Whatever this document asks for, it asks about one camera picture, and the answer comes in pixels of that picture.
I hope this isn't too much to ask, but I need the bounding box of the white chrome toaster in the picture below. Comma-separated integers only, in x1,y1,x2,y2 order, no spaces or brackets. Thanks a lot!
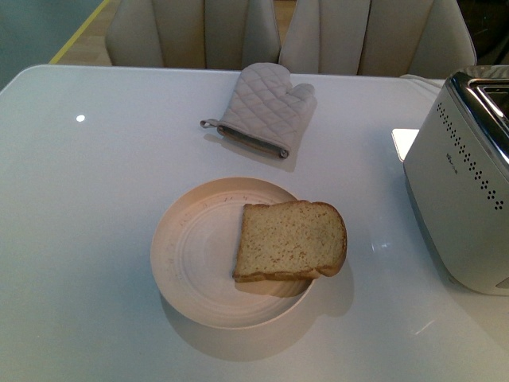
403,65,508,295

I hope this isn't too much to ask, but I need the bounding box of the grey quilted oven mitt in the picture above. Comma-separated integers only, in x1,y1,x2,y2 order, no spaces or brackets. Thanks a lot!
200,63,317,158

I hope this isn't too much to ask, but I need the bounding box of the beige right dining chair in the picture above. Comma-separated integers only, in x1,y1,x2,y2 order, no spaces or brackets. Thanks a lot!
279,0,476,79

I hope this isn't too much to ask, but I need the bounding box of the beige left dining chair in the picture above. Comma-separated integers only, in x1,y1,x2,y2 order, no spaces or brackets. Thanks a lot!
105,0,281,70

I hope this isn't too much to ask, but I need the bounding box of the beige dining chair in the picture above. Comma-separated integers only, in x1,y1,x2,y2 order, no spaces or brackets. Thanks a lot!
105,0,281,70
279,0,476,79

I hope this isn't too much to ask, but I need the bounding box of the slice of brown bread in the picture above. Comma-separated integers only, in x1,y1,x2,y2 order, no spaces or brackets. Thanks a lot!
232,201,348,283

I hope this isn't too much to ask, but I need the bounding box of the beige round plate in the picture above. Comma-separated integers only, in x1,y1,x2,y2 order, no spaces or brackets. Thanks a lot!
150,177,314,329

